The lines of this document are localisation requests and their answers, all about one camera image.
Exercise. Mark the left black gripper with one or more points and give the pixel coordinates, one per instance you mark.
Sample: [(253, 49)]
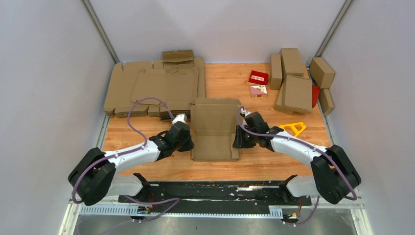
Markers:
[(190, 145)]

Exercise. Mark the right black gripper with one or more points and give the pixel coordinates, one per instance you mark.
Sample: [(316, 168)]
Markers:
[(239, 142)]

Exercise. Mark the brown cardboard box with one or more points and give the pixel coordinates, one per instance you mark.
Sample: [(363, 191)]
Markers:
[(213, 127)]

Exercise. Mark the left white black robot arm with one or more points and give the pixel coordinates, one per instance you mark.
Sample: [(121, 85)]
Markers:
[(96, 176)]

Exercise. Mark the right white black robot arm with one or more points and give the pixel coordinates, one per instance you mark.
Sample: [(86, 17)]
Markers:
[(334, 177)]

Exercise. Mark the red card box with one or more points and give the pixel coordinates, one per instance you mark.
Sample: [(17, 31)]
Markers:
[(258, 77)]

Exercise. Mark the front flat cardboard box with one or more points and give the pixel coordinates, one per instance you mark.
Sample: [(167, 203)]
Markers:
[(295, 95)]

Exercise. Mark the upright narrow cardboard box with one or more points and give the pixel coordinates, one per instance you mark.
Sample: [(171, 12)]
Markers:
[(276, 76)]

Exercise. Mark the rear leaning cardboard box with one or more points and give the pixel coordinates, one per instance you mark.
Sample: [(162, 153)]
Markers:
[(291, 62)]

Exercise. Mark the low right cardboard box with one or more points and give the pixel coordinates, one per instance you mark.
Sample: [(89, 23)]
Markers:
[(326, 102)]

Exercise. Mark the far right cardboard box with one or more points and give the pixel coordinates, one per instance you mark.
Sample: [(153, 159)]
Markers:
[(321, 72)]

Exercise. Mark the pink tangram puzzle card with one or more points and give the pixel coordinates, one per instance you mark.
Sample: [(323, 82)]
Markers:
[(258, 91)]

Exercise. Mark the stack of flat cardboard sheets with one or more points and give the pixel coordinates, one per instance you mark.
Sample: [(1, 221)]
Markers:
[(140, 87)]

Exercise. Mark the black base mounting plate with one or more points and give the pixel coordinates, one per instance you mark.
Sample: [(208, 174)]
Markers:
[(220, 197)]

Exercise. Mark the small folded cardboard pieces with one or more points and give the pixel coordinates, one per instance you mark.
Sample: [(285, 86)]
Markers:
[(177, 57)]

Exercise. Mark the red object behind boxes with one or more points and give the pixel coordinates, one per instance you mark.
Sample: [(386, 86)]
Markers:
[(315, 95)]

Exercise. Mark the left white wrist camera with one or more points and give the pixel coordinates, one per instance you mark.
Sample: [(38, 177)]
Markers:
[(179, 119)]

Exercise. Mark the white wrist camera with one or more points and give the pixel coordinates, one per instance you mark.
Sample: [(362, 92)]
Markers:
[(244, 113), (179, 119)]

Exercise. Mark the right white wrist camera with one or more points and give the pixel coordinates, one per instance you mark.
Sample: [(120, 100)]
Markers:
[(244, 113)]

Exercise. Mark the yellow plastic triangle frame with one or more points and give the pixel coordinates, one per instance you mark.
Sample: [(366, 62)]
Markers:
[(295, 129)]

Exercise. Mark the aluminium frame rail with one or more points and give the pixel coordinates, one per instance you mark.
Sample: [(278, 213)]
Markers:
[(119, 214)]

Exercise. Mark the left corner aluminium post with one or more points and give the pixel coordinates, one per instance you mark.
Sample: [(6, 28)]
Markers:
[(100, 29)]

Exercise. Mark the corner aluminium post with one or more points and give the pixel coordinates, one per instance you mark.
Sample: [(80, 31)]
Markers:
[(100, 29), (347, 4)]

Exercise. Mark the right corner aluminium post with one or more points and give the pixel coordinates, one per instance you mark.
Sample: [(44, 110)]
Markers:
[(347, 4)]

